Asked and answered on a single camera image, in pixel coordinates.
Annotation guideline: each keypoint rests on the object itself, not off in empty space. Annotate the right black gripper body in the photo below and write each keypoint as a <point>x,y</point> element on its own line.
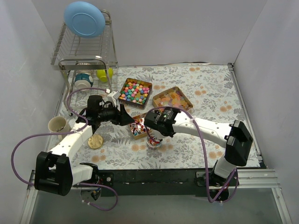
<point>157,134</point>

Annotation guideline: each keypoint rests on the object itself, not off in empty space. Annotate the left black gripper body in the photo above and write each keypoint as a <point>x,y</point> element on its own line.
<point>119,114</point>

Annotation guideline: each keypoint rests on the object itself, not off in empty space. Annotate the tin of lollipops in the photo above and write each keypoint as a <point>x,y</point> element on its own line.
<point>137,128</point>

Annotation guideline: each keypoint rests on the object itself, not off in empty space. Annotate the clear glass bowl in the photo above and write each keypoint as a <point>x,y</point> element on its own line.
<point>153,142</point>

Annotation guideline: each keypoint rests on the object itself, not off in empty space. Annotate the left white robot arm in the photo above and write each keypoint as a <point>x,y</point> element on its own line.
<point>54,172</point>

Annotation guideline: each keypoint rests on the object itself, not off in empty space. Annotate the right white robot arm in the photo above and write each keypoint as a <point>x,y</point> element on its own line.
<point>234,138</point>

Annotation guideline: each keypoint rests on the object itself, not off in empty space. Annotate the tin of star candies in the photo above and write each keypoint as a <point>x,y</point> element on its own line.
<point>135,93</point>

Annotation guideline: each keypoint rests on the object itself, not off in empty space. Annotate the gold round lid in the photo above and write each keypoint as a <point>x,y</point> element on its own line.
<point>95,142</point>

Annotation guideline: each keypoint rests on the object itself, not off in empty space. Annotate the yellow-green bowl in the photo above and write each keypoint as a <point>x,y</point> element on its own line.
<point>101,74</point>

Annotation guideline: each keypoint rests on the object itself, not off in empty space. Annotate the teal and white bowl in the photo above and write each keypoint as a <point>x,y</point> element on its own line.
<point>83,80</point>

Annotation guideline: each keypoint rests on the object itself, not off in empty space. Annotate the beige paper cup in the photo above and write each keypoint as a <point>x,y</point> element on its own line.
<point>58,124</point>

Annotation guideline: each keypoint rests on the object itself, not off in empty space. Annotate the floral table mat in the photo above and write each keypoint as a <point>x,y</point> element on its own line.
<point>212,92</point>

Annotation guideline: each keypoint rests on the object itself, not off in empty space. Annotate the patterned small bowl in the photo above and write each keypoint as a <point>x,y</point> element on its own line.
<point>84,70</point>

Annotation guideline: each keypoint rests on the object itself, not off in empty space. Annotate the metal dish rack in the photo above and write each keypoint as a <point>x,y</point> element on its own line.
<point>99,52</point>

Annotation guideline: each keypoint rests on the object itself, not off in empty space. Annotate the blue plate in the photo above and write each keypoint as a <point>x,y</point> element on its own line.
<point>84,19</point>

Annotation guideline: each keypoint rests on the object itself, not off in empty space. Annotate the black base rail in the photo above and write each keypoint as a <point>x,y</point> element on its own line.
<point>153,182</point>

